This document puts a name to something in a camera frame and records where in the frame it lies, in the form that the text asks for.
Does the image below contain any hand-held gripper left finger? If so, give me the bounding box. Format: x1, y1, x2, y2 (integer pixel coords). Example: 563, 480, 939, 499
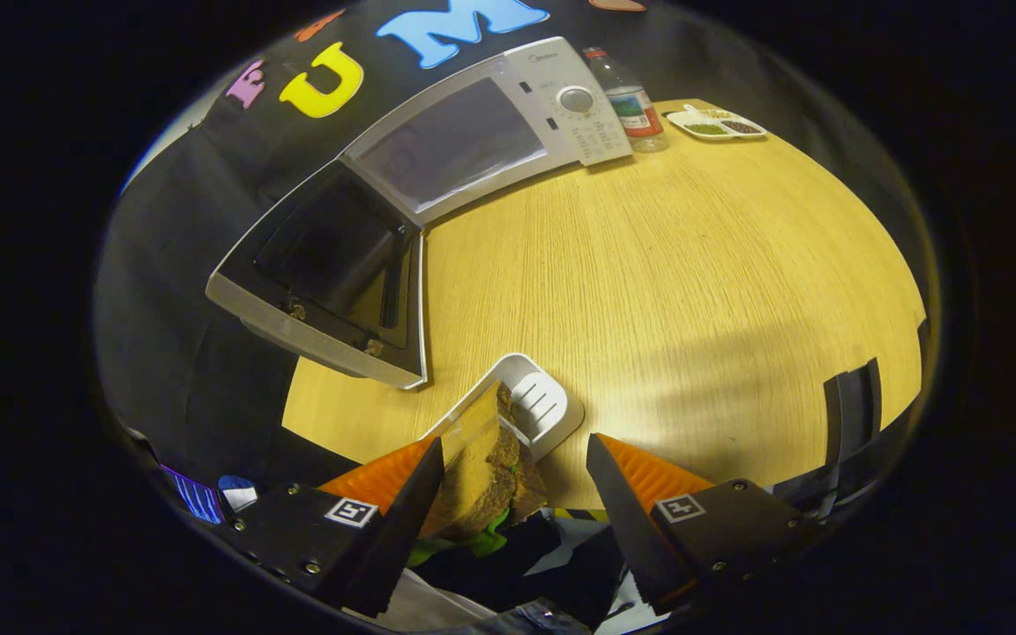
213, 435, 447, 618

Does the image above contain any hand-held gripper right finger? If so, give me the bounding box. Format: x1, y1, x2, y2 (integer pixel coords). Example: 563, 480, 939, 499
586, 432, 822, 614

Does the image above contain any brown bread lettuce sandwich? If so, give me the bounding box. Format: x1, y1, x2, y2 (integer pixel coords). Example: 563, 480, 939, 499
407, 381, 553, 567

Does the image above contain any white microwave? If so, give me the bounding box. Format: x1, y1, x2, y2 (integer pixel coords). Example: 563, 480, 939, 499
205, 35, 634, 391

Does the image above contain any white plastic food tray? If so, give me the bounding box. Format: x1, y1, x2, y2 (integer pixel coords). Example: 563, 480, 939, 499
420, 353, 586, 464

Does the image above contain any dark printed clothing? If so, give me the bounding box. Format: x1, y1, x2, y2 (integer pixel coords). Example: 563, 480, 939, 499
358, 507, 668, 635

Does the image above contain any blue striped object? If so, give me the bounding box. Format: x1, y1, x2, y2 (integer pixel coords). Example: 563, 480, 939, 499
160, 465, 227, 526

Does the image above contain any white divided bean tray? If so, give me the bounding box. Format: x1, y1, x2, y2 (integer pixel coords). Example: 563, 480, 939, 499
665, 103, 768, 142

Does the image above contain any clear plastic water bottle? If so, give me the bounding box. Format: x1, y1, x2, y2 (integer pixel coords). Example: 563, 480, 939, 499
583, 46, 669, 153

